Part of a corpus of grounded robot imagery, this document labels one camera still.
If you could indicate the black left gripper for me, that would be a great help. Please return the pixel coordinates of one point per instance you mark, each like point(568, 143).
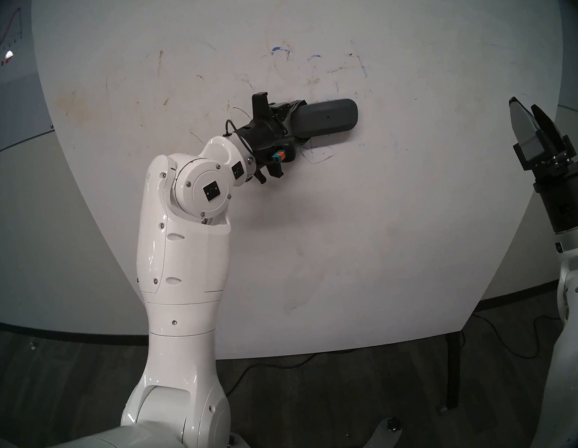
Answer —
point(259, 134)

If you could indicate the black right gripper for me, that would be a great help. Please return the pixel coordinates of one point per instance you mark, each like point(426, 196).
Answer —
point(571, 196)

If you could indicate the dark grey whiteboard eraser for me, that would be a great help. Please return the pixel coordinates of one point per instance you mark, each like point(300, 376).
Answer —
point(326, 118)

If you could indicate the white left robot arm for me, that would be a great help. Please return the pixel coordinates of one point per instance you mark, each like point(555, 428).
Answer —
point(180, 263)

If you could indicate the white whiteboard panel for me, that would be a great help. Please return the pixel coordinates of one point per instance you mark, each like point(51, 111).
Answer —
point(373, 243)

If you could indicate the black table leg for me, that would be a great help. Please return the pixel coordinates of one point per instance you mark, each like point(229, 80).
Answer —
point(454, 370)

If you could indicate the black base knob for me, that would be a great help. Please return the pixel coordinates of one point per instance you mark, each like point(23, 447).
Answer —
point(393, 424)

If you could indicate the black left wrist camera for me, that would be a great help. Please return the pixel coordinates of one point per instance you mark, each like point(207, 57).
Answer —
point(286, 152)

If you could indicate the wall board with red marks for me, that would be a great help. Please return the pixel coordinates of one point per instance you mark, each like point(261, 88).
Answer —
point(6, 76)

